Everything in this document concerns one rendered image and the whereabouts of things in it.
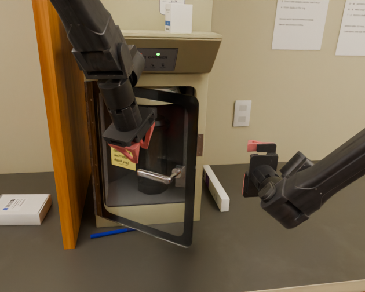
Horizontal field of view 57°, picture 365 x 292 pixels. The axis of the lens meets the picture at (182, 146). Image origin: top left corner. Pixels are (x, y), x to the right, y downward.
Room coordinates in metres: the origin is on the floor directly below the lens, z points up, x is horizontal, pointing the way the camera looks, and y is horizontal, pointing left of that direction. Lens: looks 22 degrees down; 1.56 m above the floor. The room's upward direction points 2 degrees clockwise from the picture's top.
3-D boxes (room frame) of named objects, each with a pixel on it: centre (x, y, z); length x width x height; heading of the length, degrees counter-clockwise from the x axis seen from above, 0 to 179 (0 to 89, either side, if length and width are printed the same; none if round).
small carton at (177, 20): (0.82, 0.02, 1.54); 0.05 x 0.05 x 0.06; 17
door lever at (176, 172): (0.70, 0.05, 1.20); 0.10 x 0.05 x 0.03; 63
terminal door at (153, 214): (0.76, 0.10, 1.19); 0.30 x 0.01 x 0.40; 63
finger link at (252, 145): (0.75, -0.18, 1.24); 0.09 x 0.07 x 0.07; 9
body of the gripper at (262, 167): (0.68, -0.19, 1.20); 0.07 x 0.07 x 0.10; 9
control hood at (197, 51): (0.81, 0.09, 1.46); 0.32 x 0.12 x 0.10; 100
